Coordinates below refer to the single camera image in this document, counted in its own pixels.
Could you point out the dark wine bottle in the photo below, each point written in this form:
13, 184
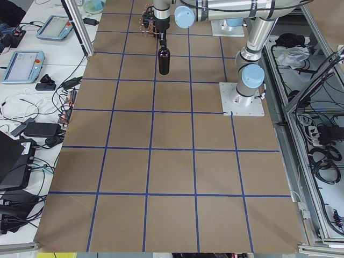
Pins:
164, 60

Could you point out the black laptop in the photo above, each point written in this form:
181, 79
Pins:
16, 158

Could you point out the blue teach pendant far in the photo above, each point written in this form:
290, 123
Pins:
55, 28

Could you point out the blue teach pendant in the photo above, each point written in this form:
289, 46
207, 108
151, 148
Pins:
24, 67
55, 28

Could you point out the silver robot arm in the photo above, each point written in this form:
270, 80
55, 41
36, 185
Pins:
265, 14

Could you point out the copper wire wine basket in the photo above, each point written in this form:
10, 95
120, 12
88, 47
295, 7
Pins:
147, 24

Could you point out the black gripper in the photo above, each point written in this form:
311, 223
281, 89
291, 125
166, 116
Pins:
162, 24

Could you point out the black power adapter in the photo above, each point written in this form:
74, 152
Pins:
90, 21

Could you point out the blue teach pendant near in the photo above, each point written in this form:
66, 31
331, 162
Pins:
24, 67

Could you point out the aluminium frame post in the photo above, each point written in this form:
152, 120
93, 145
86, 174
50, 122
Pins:
76, 20

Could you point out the green glass plate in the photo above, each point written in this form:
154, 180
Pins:
93, 6

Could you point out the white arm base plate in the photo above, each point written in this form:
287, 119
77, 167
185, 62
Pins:
228, 28
233, 104

